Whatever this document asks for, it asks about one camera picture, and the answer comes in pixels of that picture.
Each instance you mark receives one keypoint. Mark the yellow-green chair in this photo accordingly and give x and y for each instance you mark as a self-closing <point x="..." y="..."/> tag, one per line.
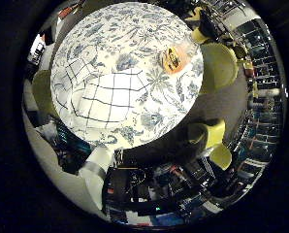
<point x="199" y="35"/>
<point x="218" y="66"/>
<point x="215" y="132"/>
<point x="42" y="92"/>
<point x="220" y="156"/>

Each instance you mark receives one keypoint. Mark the metal storage shelf rack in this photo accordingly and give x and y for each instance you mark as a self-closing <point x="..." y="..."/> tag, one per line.
<point x="264" y="87"/>

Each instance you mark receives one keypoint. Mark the black equipment desk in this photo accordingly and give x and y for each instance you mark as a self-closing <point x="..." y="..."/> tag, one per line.
<point x="157" y="191"/>

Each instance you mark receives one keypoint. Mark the blue floral white tablecloth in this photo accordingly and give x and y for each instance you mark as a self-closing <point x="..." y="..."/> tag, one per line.
<point x="134" y="29"/>

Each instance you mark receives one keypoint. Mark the white cloth black grid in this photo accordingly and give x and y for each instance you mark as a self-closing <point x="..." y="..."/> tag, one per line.
<point x="112" y="97"/>

